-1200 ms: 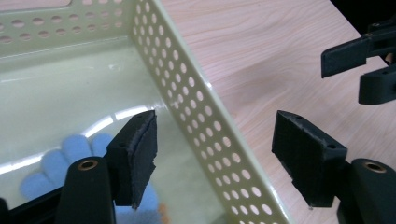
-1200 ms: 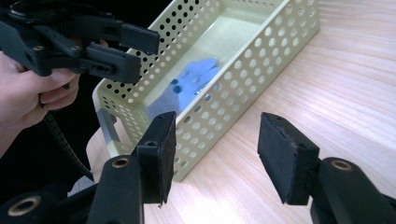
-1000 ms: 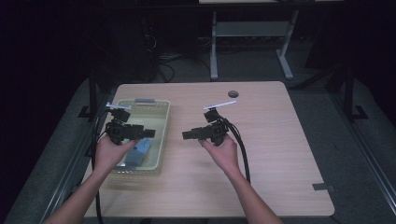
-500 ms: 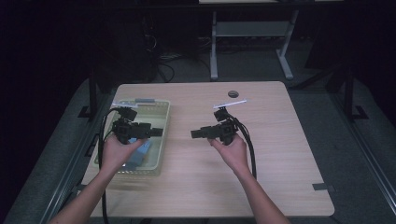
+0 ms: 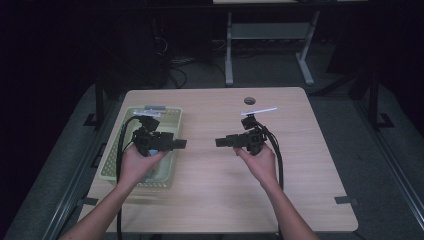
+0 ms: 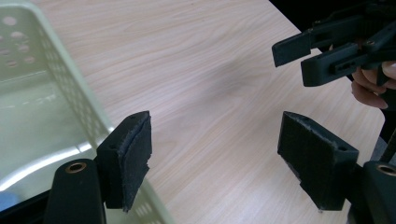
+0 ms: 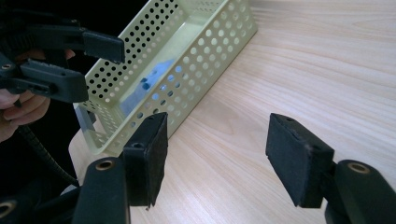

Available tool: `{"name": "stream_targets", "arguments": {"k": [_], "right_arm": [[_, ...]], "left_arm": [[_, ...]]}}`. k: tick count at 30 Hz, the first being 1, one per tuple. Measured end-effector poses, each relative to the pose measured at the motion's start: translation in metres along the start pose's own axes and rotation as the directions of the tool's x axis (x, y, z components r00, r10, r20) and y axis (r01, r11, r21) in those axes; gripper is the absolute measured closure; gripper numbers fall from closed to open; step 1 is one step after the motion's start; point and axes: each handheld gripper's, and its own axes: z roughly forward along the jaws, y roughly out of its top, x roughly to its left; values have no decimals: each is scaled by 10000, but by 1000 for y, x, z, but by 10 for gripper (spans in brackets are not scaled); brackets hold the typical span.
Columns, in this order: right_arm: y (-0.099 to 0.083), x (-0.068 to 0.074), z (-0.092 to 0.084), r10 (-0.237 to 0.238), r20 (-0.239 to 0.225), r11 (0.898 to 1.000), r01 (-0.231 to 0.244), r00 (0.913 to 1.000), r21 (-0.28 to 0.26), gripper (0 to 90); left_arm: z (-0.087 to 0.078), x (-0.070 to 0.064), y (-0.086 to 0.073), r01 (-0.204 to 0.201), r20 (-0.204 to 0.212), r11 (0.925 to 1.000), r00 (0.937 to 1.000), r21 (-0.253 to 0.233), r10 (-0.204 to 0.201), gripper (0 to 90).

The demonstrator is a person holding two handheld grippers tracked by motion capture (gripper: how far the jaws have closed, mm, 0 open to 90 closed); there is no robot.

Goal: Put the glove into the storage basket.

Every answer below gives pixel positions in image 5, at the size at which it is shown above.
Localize gray metal floor rail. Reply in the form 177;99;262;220
41;98;126;240
351;98;424;232

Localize gray tape strip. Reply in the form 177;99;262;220
334;196;360;206
76;197;100;207

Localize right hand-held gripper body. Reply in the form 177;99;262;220
229;106;278;157

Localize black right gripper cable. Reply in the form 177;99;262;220
255;121;285;192

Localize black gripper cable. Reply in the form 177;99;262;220
255;121;285;192
115;115;143;240

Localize black floor cables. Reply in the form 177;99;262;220
151;34;228;89

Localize white metal table frame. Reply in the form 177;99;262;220
224;10;322;87

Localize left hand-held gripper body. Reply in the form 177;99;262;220
132;110;176;157

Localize pale yellow plastic basket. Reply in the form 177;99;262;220
98;105;183;190

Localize black metal stand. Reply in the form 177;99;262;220
366;69;396;132
83;74;105;128

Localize person's right hand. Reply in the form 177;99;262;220
233;143;279;189

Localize person's left hand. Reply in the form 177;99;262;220
118;143;169;189

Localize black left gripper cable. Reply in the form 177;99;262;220
115;115;143;240

